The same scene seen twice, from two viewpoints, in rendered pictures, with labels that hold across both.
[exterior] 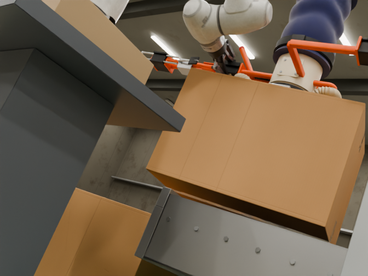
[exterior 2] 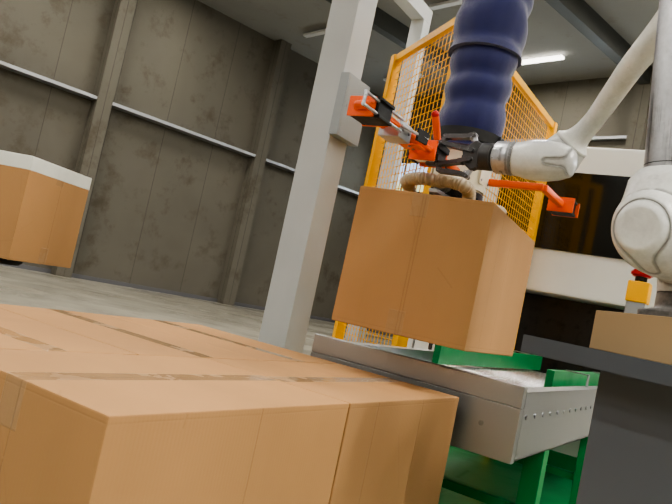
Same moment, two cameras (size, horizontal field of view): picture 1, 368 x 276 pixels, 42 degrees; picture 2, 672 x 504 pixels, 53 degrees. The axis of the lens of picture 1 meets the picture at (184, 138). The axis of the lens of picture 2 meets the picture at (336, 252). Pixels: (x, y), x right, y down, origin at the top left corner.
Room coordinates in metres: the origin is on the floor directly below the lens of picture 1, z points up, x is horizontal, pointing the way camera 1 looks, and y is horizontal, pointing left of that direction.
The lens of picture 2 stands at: (1.91, 1.83, 0.75)
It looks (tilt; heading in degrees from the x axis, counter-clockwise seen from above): 4 degrees up; 271
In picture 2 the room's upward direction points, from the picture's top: 12 degrees clockwise
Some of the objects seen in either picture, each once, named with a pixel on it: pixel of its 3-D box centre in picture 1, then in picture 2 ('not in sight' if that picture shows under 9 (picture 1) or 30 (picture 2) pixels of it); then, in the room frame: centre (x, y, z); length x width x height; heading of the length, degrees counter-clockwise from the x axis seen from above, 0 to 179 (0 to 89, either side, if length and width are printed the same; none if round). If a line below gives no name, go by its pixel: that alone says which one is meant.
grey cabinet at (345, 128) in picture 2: not in sight; (350, 110); (2.05, -1.31, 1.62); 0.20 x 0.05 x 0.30; 58
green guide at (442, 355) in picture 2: not in sight; (491, 356); (1.09, -1.63, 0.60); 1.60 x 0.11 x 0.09; 58
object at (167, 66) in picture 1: (162, 63); (369, 111); (1.93, 0.21, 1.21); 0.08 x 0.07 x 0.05; 58
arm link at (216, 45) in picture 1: (211, 39); (504, 158); (1.55, 0.05, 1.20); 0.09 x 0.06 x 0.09; 58
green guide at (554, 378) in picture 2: not in sight; (599, 382); (0.63, -1.35, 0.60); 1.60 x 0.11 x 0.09; 58
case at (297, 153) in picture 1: (261, 160); (442, 277); (1.61, -0.28, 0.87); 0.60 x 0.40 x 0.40; 63
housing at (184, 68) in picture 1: (188, 67); (395, 131); (1.86, 0.10, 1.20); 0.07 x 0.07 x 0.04; 58
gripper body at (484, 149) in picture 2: (218, 50); (478, 156); (1.62, 0.01, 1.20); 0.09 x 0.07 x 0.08; 148
